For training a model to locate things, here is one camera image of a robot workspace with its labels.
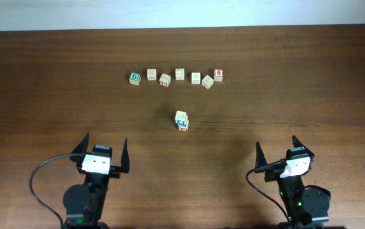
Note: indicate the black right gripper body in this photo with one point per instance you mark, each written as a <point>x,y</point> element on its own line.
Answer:
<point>272,173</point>

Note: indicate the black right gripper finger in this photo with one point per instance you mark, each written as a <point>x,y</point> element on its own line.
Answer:
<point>261,163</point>
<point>300,149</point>

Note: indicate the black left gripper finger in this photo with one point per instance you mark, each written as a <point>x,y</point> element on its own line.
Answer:
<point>125,161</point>
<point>78,153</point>

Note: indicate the green R wooden block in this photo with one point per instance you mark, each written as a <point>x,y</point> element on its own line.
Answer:
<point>183,129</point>

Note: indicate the blue edged wooden block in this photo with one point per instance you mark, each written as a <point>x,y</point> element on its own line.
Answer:
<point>184,124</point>

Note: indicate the blue lettered wooden block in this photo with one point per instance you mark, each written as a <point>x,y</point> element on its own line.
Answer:
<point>180,116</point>

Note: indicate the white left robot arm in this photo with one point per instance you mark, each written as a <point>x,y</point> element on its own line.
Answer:
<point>84,202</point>

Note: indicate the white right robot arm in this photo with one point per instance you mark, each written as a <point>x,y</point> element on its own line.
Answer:
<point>304,206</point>

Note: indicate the green B wooden block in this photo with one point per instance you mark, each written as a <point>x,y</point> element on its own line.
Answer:
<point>135,78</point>

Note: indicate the red U wooden block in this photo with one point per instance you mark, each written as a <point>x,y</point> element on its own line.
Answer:
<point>165,80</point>

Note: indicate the plain wooden block number five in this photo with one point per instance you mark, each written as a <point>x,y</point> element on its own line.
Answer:
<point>151,74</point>

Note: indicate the red nine wooden block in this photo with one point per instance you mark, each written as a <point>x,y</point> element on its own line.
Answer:
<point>218,75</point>

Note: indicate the yellow edged wooden block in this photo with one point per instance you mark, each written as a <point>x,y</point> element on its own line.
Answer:
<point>207,82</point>

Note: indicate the red A wooden block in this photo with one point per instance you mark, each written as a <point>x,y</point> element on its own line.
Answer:
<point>180,74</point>

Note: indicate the red I wooden block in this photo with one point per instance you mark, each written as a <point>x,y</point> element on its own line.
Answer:
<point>195,78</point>

